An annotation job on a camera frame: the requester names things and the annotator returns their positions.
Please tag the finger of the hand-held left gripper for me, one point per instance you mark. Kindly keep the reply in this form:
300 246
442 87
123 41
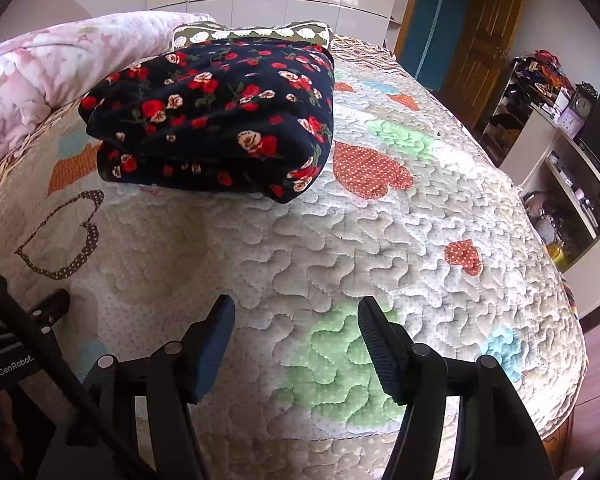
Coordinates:
52 306

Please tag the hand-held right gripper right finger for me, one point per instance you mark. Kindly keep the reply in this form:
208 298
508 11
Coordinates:
380 352

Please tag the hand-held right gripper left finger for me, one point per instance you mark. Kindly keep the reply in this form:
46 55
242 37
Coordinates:
214 352

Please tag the black floral dress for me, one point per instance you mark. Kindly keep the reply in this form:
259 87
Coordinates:
220 110

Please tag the pile of colourful clothes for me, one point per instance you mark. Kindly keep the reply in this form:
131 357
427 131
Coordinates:
545 67

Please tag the quilted heart pattern bedspread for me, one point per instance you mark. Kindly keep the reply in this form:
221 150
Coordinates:
305 240

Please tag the yellow bottle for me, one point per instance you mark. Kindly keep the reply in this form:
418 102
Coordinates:
558 254

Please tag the pink floral duvet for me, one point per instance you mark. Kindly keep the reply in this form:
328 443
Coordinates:
55 70

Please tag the white shelf unit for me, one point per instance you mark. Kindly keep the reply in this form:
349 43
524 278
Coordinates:
545 160

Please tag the dark shoe rack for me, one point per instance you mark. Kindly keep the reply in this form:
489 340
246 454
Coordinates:
510 105

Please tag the beige arched headboard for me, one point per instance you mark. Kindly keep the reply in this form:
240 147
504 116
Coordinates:
40 15

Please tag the purple table clock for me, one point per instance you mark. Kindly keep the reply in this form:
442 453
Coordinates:
581 107

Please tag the wooden door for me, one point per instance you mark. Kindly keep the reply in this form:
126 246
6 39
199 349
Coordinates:
485 45

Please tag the green polka dot pillow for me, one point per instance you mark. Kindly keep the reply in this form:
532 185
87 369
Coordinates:
300 32

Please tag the blue curtain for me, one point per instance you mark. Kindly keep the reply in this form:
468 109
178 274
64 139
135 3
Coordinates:
430 25

